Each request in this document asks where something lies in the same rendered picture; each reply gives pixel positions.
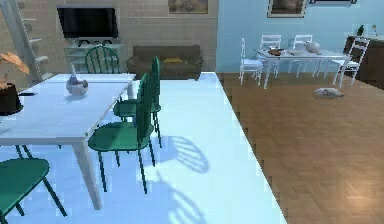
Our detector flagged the black television set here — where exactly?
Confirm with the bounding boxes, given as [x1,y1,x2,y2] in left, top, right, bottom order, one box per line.
[56,6,120,40]

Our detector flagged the green spindle-back chair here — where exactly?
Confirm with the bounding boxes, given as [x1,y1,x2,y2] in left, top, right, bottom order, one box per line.
[84,44,121,75]
[0,144,68,221]
[87,72,157,195]
[113,55,163,149]

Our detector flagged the brown sofa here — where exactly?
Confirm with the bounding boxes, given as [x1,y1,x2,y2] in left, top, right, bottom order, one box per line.
[125,44,204,81]

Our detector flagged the white slat-back chair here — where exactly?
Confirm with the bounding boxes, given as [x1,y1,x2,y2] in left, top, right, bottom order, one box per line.
[238,37,264,87]
[258,34,283,79]
[322,35,371,88]
[287,34,321,78]

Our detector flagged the framed landscape picture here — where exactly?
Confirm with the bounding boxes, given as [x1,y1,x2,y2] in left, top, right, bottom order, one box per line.
[167,0,209,15]

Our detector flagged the white glass-top table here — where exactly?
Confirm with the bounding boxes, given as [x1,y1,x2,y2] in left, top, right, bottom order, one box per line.
[254,48,351,90]

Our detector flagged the white dining table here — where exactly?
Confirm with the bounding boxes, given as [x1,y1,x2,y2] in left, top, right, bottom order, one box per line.
[0,72,137,211]

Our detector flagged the pale green television stand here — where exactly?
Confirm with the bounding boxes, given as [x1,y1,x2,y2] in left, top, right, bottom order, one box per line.
[63,43,125,74]

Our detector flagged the white teapot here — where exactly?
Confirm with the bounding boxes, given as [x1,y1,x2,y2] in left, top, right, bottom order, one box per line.
[304,41,323,56]

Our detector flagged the grey floor cushion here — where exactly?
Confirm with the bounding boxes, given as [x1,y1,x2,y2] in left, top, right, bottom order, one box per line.
[314,87,345,99]

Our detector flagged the white framed picture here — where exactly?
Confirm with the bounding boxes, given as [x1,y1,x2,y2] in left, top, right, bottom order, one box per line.
[266,0,308,19]

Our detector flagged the white ladder shelf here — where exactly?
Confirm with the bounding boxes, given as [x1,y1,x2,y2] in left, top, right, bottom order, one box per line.
[0,0,54,82]

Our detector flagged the dark framed picture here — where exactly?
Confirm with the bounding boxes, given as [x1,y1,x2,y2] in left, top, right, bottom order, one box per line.
[308,0,358,6]

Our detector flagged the black plant pot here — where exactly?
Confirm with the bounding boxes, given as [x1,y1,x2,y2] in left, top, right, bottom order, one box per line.
[0,83,24,117]

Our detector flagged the orange leafed house plant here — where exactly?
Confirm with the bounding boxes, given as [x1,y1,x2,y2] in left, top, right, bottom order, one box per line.
[0,51,30,90]

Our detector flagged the dark brown sideboard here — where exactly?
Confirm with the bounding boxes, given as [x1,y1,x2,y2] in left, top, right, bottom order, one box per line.
[343,34,384,90]

